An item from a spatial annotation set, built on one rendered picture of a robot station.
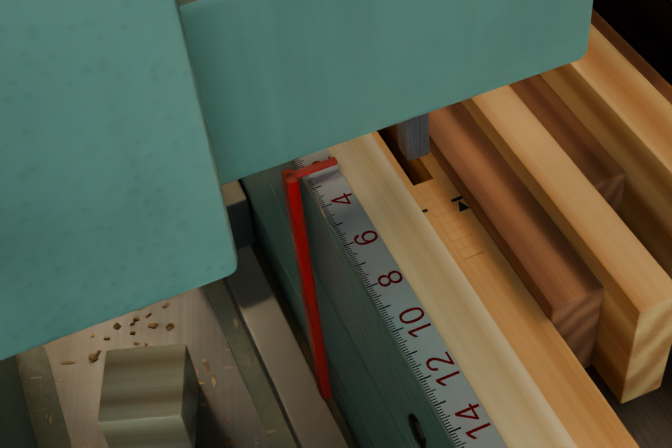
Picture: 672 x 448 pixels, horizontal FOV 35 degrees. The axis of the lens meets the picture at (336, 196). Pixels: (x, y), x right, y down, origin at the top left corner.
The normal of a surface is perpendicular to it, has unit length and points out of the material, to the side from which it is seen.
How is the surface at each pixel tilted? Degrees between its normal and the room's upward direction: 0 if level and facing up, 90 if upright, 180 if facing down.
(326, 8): 90
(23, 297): 90
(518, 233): 0
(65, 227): 90
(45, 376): 0
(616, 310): 90
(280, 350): 0
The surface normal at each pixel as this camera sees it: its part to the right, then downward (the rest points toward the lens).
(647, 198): -0.92, 0.33
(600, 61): -0.08, -0.68
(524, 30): 0.38, 0.65
